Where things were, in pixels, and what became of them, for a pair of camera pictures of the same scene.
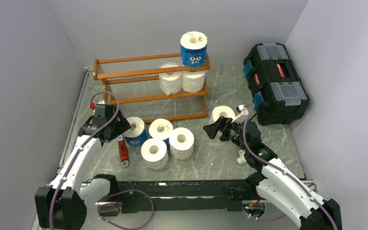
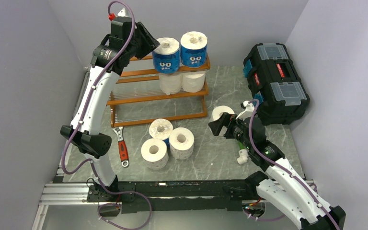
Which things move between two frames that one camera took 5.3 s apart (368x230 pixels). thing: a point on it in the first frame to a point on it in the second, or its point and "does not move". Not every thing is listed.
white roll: [170, 83] does not move
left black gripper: [122, 126] to [150, 42]
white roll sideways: [193, 81] does not move
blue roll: [136, 135] to [166, 56]
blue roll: [161, 129] does not move
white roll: [222, 110] does not move
